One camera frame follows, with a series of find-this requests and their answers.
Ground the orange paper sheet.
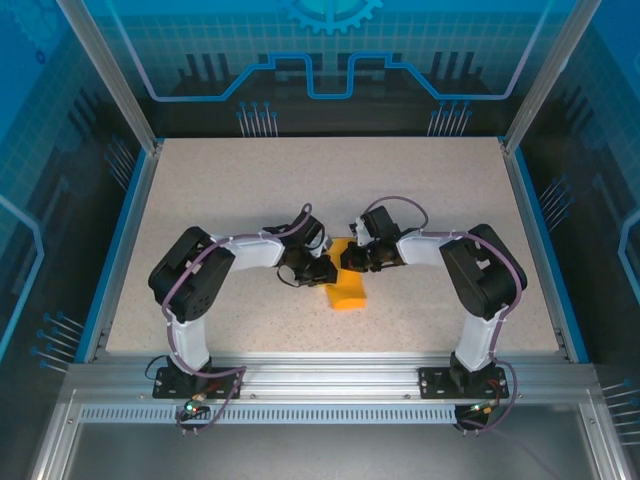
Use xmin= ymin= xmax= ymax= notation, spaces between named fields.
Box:
xmin=324 ymin=237 xmax=369 ymax=312

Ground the blue printed gear panel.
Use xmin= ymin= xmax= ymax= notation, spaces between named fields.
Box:
xmin=64 ymin=0 xmax=581 ymax=139

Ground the blue printed side panel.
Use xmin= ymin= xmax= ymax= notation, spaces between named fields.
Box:
xmin=0 ymin=0 xmax=151 ymax=480
xmin=519 ymin=0 xmax=640 ymax=451

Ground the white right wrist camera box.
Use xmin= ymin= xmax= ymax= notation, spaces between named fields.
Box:
xmin=349 ymin=216 xmax=372 ymax=246

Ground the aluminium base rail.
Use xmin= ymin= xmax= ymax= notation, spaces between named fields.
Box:
xmin=67 ymin=352 xmax=601 ymax=409

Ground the slotted grey cable duct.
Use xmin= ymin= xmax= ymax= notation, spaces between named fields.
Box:
xmin=79 ymin=407 xmax=461 ymax=424

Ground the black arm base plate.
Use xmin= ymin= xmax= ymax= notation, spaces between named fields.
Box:
xmin=152 ymin=366 xmax=245 ymax=401
xmin=418 ymin=366 xmax=512 ymax=401

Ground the blue and aluminium side frame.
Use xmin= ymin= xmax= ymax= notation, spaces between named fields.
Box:
xmin=74 ymin=144 xmax=164 ymax=364
xmin=499 ymin=139 xmax=591 ymax=364

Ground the aluminium frame post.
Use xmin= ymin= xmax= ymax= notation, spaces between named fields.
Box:
xmin=54 ymin=0 xmax=164 ymax=154
xmin=501 ymin=0 xmax=604 ymax=154

